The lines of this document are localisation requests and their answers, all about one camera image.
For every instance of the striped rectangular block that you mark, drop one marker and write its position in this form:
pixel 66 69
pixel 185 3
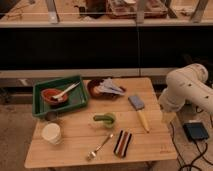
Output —
pixel 122 144

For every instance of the blue brush yellow handle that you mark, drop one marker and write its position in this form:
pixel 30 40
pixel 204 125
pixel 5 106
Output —
pixel 138 105

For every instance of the green cup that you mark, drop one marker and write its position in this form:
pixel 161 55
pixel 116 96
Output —
pixel 108 119

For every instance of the green plastic tray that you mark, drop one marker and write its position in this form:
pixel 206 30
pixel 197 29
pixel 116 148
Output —
pixel 76 98

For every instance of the gold metal fork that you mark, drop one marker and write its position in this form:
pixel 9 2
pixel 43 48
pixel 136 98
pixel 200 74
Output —
pixel 93 153

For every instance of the dark brown plate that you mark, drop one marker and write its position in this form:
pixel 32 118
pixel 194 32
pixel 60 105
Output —
pixel 94 93

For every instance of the brown clay bowl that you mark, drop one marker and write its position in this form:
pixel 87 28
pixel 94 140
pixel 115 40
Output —
pixel 48 95

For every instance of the black foot pedal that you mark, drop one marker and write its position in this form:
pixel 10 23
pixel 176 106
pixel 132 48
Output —
pixel 195 131

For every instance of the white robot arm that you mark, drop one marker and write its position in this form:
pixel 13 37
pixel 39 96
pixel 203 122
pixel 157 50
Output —
pixel 186 84

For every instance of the white paper cup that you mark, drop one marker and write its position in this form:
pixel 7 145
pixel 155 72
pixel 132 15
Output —
pixel 52 133

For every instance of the grey blue cloth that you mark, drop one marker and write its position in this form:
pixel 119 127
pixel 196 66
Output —
pixel 107 86

